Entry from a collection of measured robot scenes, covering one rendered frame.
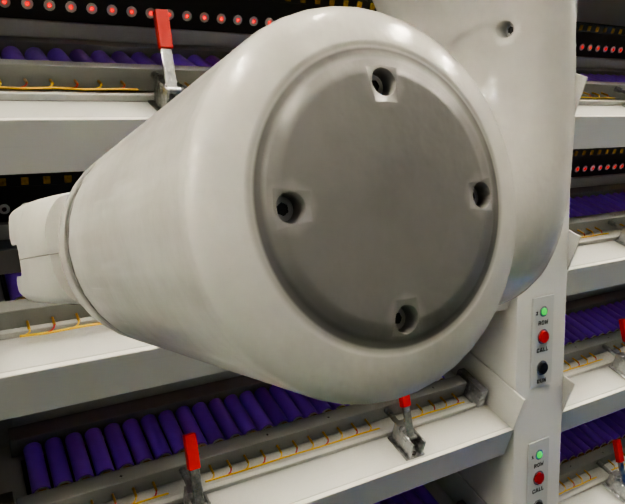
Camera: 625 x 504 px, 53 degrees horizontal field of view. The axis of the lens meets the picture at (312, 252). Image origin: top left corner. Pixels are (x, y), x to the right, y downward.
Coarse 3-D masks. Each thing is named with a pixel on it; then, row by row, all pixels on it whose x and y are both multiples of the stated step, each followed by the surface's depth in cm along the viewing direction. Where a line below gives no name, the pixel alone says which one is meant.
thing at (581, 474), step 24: (624, 408) 117; (576, 432) 110; (600, 432) 110; (624, 432) 111; (576, 456) 105; (600, 456) 104; (624, 456) 109; (576, 480) 102; (600, 480) 102; (624, 480) 100
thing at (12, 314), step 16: (0, 304) 54; (16, 304) 54; (32, 304) 55; (48, 304) 55; (64, 304) 56; (80, 304) 56; (0, 320) 53; (16, 320) 54; (32, 320) 55; (48, 320) 56; (64, 320) 56; (80, 320) 56
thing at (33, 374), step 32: (0, 224) 63; (0, 288) 60; (0, 352) 52; (32, 352) 53; (64, 352) 53; (96, 352) 54; (128, 352) 55; (160, 352) 56; (0, 384) 50; (32, 384) 51; (64, 384) 53; (96, 384) 55; (128, 384) 56; (160, 384) 58; (0, 416) 51
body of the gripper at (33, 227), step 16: (32, 208) 27; (48, 208) 25; (16, 224) 29; (32, 224) 26; (48, 224) 25; (16, 240) 29; (32, 240) 26; (48, 240) 25; (32, 256) 27; (48, 256) 25; (32, 272) 27; (48, 272) 25; (32, 288) 28; (48, 288) 26; (64, 288) 25
